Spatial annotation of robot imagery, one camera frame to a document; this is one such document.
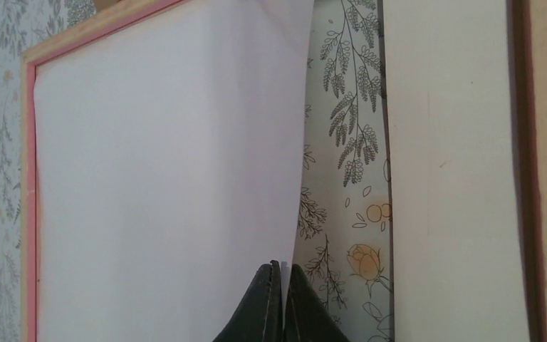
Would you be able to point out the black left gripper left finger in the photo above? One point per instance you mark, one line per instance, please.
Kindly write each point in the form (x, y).
(258, 316)

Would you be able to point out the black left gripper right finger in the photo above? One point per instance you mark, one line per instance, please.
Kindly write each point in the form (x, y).
(306, 319)

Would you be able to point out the white photo mat border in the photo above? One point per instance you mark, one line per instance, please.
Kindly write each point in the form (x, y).
(456, 244)

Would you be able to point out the sunset landscape photo print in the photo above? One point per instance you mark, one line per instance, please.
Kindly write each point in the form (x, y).
(169, 157)

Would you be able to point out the pink wooden picture frame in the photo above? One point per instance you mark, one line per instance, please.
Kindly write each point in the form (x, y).
(527, 32)

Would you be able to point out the floral patterned table mat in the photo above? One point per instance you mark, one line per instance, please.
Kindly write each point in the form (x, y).
(344, 223)

